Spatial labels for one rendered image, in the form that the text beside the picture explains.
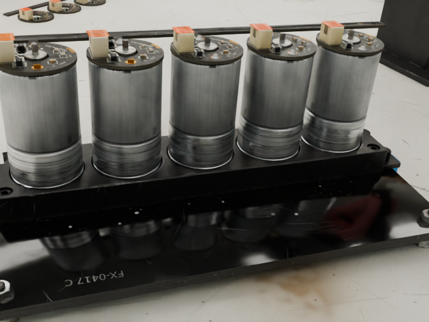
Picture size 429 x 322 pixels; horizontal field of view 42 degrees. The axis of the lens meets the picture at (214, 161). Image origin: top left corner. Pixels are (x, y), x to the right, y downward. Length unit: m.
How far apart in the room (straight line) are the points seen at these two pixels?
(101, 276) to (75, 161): 0.04
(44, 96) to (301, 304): 0.10
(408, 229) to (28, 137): 0.13
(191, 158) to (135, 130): 0.03
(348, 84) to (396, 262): 0.07
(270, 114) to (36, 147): 0.08
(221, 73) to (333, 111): 0.05
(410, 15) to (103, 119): 0.24
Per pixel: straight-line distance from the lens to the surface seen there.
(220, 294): 0.18
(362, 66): 0.21
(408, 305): 0.19
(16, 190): 0.19
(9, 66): 0.18
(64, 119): 0.18
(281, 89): 0.20
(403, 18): 0.39
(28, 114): 0.18
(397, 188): 0.23
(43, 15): 0.43
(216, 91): 0.19
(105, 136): 0.19
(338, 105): 0.21
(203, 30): 0.21
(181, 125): 0.19
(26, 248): 0.18
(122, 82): 0.18
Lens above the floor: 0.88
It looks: 32 degrees down
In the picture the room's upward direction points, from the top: 5 degrees clockwise
